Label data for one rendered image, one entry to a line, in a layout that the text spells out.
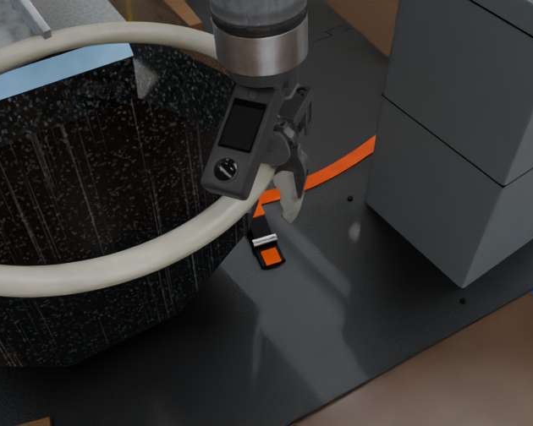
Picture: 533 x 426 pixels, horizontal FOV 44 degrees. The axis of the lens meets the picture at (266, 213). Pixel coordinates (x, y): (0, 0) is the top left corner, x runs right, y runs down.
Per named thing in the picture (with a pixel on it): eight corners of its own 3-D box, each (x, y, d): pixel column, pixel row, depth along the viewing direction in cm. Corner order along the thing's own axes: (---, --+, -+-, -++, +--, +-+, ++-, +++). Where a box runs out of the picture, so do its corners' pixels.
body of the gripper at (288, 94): (315, 129, 76) (315, 35, 68) (290, 177, 71) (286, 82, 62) (254, 117, 78) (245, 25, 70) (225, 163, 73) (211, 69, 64)
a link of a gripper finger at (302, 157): (316, 191, 74) (299, 127, 68) (312, 200, 73) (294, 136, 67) (278, 188, 76) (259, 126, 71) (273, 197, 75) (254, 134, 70)
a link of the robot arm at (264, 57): (288, 45, 58) (189, 30, 61) (289, 91, 61) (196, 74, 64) (320, -3, 64) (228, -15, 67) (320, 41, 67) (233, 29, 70)
